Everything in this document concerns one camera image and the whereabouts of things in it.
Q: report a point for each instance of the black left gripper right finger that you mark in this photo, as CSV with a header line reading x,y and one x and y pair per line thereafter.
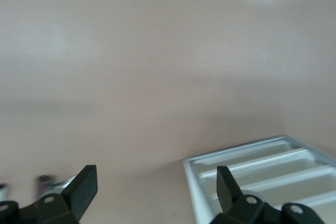
x,y
227,195

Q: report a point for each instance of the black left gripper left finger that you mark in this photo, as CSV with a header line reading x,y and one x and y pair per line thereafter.
x,y
81,192

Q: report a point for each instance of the silver metal fitting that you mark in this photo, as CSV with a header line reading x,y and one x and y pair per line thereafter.
x,y
51,183

